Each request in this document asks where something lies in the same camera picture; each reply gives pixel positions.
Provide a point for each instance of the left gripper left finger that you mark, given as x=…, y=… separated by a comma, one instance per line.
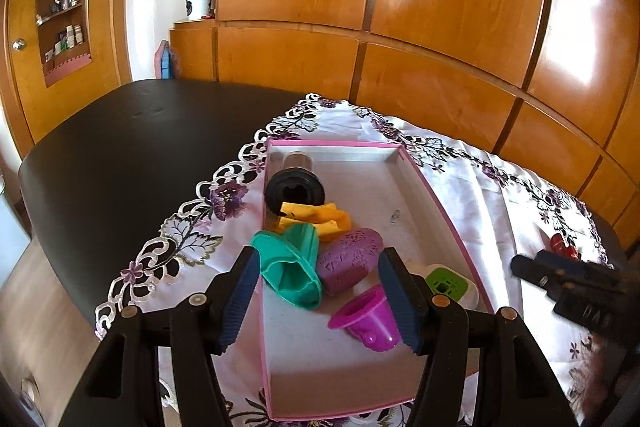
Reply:
x=121, y=384

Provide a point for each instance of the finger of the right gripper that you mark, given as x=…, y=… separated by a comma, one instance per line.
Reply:
x=549, y=271

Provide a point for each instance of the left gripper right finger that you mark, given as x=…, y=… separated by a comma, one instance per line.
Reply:
x=516, y=385

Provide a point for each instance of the red lipstick tube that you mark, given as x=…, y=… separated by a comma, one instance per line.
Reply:
x=563, y=249

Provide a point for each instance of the green white square container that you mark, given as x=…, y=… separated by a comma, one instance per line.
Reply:
x=445, y=281

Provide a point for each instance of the magenta plastic cup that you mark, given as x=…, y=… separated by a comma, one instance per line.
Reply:
x=369, y=319

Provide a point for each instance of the purple yellow oval case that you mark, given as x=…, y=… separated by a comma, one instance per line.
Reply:
x=347, y=260

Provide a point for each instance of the orange plastic piece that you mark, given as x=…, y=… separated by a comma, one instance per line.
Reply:
x=329, y=222

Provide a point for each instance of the green plastic funnel cup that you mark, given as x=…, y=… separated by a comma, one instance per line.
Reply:
x=288, y=264

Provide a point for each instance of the black cylindrical cap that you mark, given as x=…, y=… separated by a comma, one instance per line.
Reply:
x=294, y=182

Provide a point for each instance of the pink shallow tray box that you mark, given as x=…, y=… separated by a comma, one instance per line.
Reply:
x=330, y=346

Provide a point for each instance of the wooden door with shelves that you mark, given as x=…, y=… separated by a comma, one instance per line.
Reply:
x=57, y=57

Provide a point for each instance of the white kettle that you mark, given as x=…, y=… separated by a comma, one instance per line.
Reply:
x=198, y=9

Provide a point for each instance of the wooden wall cabinet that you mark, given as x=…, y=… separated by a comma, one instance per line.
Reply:
x=552, y=85

